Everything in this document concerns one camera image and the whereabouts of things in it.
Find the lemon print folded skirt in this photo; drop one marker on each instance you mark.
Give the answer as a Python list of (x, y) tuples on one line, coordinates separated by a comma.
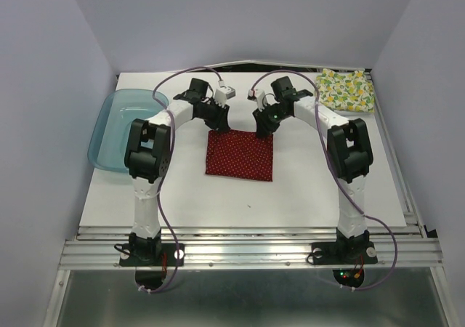
[(351, 92)]

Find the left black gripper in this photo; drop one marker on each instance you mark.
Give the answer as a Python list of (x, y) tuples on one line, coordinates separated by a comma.
[(221, 122)]

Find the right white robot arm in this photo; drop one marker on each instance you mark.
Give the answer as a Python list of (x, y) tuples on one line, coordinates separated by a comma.
[(348, 154)]

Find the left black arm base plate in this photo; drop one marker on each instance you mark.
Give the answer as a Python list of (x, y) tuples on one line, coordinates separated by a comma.
[(168, 256)]

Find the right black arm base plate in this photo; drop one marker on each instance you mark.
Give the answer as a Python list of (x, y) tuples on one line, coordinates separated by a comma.
[(333, 253)]

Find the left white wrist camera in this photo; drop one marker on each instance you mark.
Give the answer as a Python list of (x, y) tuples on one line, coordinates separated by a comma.
[(222, 94)]

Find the teal plastic bin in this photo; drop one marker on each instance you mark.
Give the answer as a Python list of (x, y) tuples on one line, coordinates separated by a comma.
[(109, 139)]

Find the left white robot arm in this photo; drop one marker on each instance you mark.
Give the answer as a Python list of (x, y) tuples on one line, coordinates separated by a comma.
[(148, 155)]

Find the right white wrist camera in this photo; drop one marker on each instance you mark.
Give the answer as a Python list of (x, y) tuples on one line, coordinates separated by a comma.
[(259, 97)]

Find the red polka dot skirt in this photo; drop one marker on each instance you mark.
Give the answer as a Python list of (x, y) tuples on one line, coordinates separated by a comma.
[(239, 154)]

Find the aluminium rail frame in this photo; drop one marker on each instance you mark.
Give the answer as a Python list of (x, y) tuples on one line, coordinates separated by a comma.
[(253, 275)]

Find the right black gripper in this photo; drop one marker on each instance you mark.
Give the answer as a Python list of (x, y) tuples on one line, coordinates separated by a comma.
[(263, 127)]

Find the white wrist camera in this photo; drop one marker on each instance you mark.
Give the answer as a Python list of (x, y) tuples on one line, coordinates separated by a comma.
[(222, 94), (259, 97)]

